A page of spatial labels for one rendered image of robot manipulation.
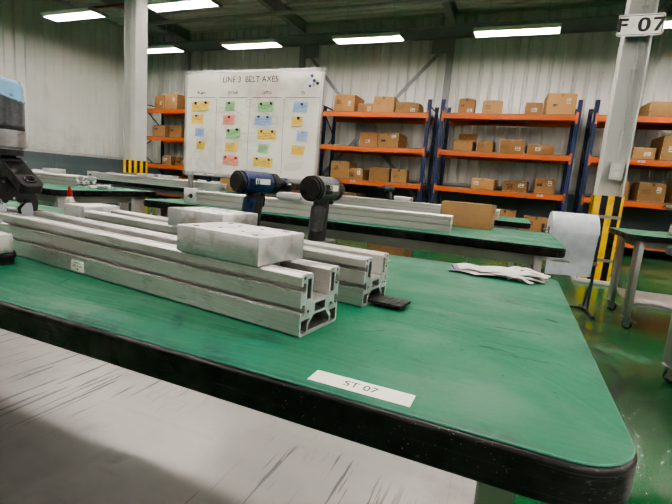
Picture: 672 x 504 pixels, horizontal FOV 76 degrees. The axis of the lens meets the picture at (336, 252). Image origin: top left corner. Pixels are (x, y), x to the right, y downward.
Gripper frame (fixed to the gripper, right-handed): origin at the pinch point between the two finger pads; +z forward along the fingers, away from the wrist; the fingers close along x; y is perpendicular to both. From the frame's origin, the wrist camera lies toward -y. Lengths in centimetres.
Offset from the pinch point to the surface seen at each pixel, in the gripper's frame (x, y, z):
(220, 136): -267, 197, -53
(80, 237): 4.0, -33.4, -4.6
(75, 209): -14.0, -0.6, -6.2
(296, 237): -3, -77, -10
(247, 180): -36, -38, -17
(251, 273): 5, -76, -5
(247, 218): -21, -52, -9
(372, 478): -47, -77, 58
